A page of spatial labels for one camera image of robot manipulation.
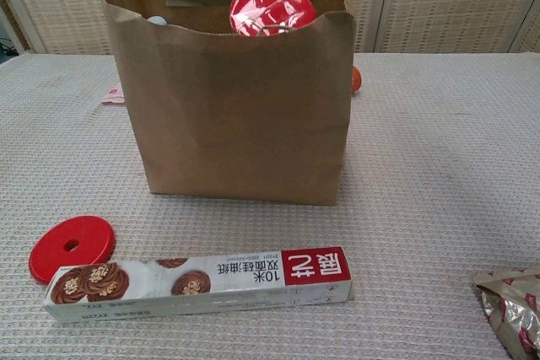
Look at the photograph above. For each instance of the pink wet wipes pack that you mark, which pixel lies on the pink wet wipes pack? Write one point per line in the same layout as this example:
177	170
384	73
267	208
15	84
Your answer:
114	96

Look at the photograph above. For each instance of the white woven tablecloth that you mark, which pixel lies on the white woven tablecloth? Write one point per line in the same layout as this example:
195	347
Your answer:
63	157

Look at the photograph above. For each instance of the green chip can red lid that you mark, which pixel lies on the green chip can red lid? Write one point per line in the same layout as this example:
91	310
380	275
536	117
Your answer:
274	10

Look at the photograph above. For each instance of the brown paper bag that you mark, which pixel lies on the brown paper bag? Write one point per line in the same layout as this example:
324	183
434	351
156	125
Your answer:
236	124

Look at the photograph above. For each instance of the gold foil snack bag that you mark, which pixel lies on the gold foil snack bag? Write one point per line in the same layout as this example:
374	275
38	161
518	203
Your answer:
514	313

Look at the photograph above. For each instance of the red disc with hole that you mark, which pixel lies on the red disc with hole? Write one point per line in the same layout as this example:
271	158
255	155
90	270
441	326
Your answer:
50	254

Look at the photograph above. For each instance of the small orange object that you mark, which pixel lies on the small orange object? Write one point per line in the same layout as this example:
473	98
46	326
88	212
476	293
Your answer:
357	79

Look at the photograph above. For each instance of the transparent water bottle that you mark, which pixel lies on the transparent water bottle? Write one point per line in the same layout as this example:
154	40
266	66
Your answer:
157	20

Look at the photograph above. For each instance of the long baking paper box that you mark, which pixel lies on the long baking paper box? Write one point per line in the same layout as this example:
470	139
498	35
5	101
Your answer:
190	288

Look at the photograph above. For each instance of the beige folding screen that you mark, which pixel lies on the beige folding screen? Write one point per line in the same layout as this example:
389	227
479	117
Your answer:
443	1

